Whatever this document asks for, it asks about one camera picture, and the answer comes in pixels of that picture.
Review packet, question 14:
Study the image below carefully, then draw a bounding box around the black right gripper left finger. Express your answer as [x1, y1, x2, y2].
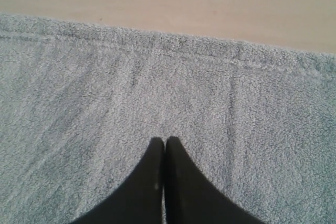
[73, 137, 165, 224]

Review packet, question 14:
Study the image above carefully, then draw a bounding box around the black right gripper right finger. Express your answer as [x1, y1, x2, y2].
[164, 136, 262, 224]

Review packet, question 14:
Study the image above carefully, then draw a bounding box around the light blue fluffy towel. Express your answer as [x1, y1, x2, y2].
[1, 14, 335, 223]

